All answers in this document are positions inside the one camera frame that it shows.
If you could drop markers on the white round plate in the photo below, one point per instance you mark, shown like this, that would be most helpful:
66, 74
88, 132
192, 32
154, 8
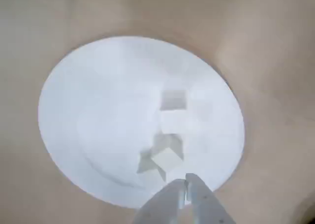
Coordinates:
98, 110

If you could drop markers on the white cube block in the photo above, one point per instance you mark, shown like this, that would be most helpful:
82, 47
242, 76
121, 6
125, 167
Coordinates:
167, 162
173, 101

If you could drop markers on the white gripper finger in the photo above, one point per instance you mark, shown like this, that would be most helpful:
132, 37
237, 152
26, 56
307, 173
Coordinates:
206, 206
162, 204

